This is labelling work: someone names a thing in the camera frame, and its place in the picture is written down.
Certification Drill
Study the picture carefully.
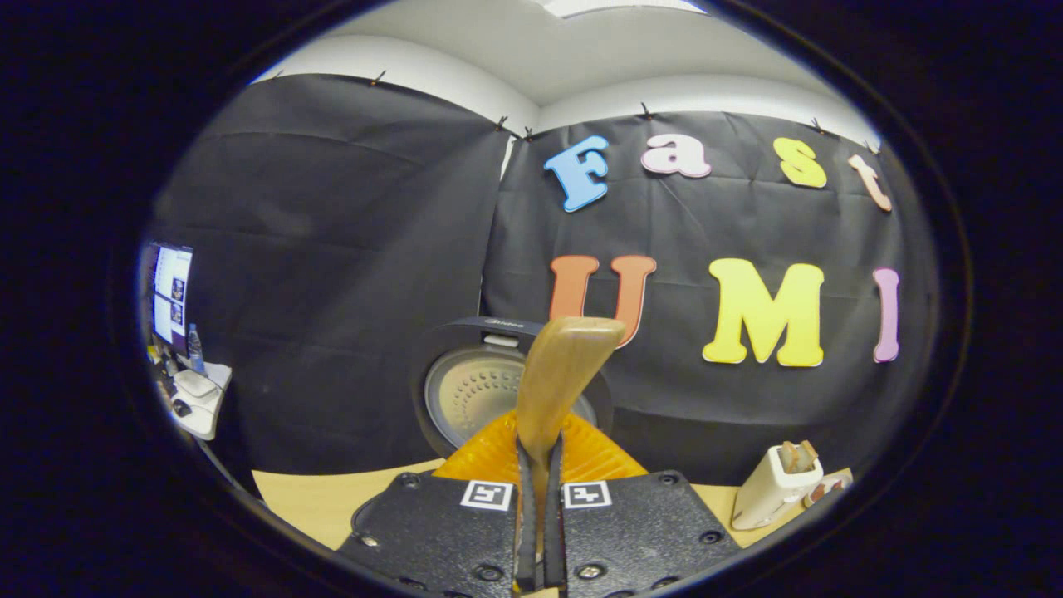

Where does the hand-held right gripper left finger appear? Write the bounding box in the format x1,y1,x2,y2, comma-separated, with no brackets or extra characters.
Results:
336,411,538,598

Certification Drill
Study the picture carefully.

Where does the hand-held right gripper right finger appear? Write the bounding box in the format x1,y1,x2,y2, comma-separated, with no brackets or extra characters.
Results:
544,411,742,598

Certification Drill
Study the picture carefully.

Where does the grey rice cooker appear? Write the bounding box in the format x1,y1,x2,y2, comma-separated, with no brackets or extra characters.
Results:
409,316,615,459

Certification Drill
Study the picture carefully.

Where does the wooden spoon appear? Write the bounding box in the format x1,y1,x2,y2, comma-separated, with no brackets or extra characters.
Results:
515,316,627,574

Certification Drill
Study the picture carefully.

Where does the white toaster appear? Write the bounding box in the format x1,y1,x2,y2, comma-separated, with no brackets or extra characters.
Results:
731,440,825,532

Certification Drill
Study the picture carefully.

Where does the white round plate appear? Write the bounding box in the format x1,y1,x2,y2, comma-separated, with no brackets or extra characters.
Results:
801,473,854,509

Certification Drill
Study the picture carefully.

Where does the black backdrop cloth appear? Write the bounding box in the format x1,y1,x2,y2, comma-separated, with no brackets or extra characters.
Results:
145,73,939,499

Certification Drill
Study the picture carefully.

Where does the white side desk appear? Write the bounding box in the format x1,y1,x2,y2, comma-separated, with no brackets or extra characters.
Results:
154,357,233,441

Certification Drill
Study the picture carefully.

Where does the computer monitor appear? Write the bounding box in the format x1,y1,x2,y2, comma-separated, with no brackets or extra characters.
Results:
152,243,194,354

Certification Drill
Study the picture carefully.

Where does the long ceiling light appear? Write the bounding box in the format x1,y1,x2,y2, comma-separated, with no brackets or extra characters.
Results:
536,0,707,17

